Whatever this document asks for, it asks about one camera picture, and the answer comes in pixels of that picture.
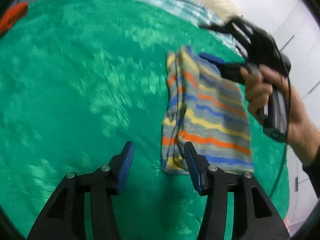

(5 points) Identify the black cable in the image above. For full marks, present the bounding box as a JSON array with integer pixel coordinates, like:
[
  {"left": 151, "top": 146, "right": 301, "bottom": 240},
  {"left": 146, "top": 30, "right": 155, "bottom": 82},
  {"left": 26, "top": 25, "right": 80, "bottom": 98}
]
[{"left": 268, "top": 47, "right": 292, "bottom": 198}]

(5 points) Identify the person's right hand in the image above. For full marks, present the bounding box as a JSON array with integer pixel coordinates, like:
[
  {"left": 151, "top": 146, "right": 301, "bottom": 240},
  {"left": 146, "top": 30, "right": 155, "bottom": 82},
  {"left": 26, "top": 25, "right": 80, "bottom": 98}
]
[{"left": 240, "top": 65, "right": 319, "bottom": 167}]

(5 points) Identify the green bedspread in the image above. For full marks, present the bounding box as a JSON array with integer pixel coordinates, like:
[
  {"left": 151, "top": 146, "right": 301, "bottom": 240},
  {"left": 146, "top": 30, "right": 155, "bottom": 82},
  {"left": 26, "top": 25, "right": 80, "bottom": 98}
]
[{"left": 0, "top": 0, "right": 291, "bottom": 240}]

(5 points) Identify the white wardrobe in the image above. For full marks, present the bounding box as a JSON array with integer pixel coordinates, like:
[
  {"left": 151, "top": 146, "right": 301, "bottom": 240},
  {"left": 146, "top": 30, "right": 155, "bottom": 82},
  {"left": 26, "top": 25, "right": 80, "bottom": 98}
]
[{"left": 274, "top": 1, "right": 319, "bottom": 228}]

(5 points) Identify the orange red clothes pile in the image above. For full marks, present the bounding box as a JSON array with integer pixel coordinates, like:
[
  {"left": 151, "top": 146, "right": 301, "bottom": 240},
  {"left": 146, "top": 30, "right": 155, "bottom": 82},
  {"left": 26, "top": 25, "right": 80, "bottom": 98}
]
[{"left": 0, "top": 2, "right": 29, "bottom": 36}]

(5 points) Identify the striped garment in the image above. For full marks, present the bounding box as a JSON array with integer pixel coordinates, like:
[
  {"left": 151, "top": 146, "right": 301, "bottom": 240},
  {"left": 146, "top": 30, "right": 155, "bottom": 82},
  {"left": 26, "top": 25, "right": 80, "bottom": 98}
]
[{"left": 161, "top": 46, "right": 254, "bottom": 174}]

